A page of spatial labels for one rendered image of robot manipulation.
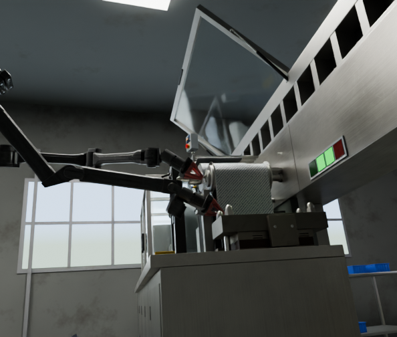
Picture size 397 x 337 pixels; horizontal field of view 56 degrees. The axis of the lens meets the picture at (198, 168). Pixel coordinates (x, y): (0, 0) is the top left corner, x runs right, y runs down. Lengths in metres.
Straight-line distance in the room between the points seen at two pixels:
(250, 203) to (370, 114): 0.63
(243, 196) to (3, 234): 3.73
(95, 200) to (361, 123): 4.07
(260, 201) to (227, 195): 0.14
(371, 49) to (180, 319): 0.96
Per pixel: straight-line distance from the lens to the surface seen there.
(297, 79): 1.62
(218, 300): 1.21
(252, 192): 1.58
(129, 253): 4.81
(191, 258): 1.20
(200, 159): 1.91
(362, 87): 1.22
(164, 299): 1.18
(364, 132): 1.20
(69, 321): 4.76
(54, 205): 4.90
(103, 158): 1.82
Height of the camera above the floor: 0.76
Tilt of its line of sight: 19 degrees up
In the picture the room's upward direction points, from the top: 5 degrees counter-clockwise
